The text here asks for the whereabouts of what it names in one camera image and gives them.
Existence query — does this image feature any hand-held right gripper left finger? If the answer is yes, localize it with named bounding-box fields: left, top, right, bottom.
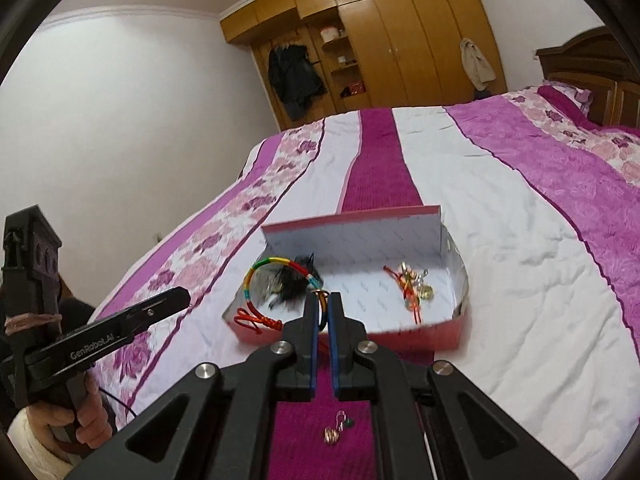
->
left=65, top=292, right=321, bottom=480

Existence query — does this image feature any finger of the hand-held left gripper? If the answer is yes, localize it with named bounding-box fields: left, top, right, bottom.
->
left=122, top=286, right=192, bottom=333

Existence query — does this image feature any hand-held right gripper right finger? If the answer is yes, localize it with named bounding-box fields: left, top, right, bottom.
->
left=327, top=291, right=576, bottom=480

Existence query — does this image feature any black flower hair accessory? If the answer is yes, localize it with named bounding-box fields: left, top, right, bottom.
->
left=260, top=255, right=326, bottom=311

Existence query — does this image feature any pink cardboard box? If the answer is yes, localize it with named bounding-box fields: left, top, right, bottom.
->
left=221, top=205, right=471, bottom=351

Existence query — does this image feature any red braided cord bracelet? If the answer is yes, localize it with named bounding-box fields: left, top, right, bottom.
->
left=382, top=265, right=426, bottom=326

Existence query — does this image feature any rainbow hoop bracelet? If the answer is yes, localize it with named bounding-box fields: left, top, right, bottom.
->
left=234, top=257, right=333, bottom=333

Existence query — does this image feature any pink flower hair clip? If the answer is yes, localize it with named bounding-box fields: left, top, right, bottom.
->
left=397, top=261, right=431, bottom=283

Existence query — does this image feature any person's left forearm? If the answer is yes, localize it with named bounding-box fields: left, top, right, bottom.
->
left=6, top=410, right=81, bottom=472

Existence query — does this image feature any person's left hand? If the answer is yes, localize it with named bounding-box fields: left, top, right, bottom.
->
left=20, top=375, right=118, bottom=461

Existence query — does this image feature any black hanging coat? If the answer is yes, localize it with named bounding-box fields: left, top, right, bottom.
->
left=267, top=42, right=328, bottom=121

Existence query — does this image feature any beige hanging garment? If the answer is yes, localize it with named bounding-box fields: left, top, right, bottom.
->
left=459, top=37, right=497, bottom=92

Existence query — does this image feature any wooden wardrobe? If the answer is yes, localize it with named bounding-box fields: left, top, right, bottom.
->
left=220, top=0, right=508, bottom=131

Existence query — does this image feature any pink floral pillow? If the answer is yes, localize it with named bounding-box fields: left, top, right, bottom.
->
left=537, top=80, right=593, bottom=113

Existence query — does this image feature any dark wooden headboard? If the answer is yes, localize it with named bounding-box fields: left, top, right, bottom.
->
left=535, top=25, right=640, bottom=128

